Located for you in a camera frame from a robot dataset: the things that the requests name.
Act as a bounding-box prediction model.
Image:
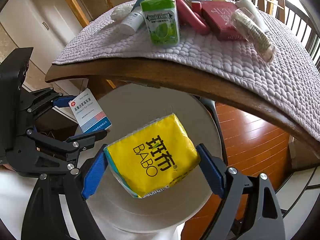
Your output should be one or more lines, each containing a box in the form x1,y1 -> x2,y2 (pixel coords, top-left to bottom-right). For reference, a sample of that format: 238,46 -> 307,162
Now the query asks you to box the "yellow tissue pack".
104,113 -> 200,198

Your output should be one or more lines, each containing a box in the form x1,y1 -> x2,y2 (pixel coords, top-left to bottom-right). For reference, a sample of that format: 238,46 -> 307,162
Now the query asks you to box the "pink plastic tube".
176,0 -> 210,35

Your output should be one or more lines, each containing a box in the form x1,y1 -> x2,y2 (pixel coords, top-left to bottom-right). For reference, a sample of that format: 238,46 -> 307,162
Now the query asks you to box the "white crumpled tissue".
111,3 -> 134,21

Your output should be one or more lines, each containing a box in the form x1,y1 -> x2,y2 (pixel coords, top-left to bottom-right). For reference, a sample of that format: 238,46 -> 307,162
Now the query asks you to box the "red medicine box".
201,1 -> 245,41

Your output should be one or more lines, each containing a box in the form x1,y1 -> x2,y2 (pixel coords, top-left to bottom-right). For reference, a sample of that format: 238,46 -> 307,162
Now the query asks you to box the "dark window railing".
249,0 -> 320,71

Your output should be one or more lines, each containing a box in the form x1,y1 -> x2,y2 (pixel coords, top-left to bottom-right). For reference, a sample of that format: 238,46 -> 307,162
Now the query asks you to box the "white ear drops box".
69,88 -> 112,133

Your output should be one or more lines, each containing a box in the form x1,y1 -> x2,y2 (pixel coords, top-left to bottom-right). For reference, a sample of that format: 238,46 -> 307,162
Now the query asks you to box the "green doublemint gum case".
140,0 -> 180,47

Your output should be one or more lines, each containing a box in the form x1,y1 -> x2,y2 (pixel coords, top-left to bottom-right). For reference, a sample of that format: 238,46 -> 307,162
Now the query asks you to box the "bagged beige bandage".
230,8 -> 276,62

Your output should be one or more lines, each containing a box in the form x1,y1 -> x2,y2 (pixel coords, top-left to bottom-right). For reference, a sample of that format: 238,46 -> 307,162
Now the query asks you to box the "pink quilted bed blanket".
54,12 -> 319,139

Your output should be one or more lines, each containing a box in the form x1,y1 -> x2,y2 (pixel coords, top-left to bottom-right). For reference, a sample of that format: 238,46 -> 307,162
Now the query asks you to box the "white trash bin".
75,83 -> 223,240

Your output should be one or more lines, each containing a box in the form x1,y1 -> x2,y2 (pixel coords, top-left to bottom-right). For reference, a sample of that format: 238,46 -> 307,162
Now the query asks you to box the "white charcoal pouch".
235,0 -> 270,33

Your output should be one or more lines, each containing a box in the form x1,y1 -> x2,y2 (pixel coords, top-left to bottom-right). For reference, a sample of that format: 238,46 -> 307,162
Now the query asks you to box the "white pill bottle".
119,7 -> 145,35

